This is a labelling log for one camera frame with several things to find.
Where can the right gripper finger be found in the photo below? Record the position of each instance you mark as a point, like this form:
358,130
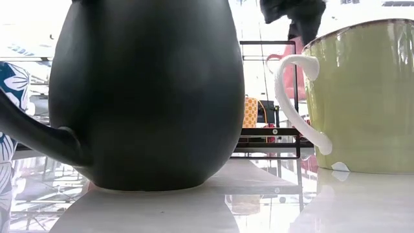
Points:
305,32

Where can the pink mug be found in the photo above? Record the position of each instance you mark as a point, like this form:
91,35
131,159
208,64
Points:
291,77

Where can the cream white mug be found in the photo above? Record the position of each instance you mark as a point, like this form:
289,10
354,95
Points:
355,97

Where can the black mug red inside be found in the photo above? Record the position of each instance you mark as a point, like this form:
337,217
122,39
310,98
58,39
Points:
145,97

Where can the blue white floral mug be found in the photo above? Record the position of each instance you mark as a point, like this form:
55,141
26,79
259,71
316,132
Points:
13,81

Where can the wooden rack black frame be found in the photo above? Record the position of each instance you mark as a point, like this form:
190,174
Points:
268,132

